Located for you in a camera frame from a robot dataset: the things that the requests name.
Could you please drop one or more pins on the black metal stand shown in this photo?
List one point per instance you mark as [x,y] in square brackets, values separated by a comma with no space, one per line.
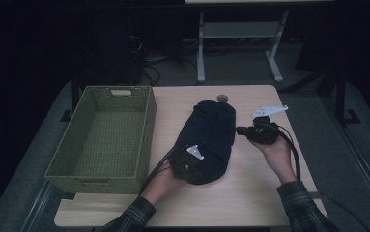
[341,96]

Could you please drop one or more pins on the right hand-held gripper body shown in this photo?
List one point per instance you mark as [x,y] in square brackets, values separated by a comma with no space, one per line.
[264,133]

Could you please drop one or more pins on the dark navy cloth garment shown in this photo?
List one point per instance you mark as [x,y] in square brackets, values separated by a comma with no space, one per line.
[211,135]

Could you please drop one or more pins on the white metal desk frame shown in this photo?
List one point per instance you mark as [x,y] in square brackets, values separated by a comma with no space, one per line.
[237,29]

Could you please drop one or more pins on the person's right hand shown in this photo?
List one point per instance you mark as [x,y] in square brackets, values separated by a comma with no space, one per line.
[279,158]

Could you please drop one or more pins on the person's left hand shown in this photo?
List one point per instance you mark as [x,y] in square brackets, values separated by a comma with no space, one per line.
[160,185]

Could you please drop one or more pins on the green woven basket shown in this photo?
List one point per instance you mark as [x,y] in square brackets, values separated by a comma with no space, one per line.
[108,138]

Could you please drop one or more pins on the round grey table grommet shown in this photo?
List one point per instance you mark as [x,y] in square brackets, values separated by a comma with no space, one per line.
[222,98]

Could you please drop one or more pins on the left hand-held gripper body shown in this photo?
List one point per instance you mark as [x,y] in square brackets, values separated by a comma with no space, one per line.
[185,167]

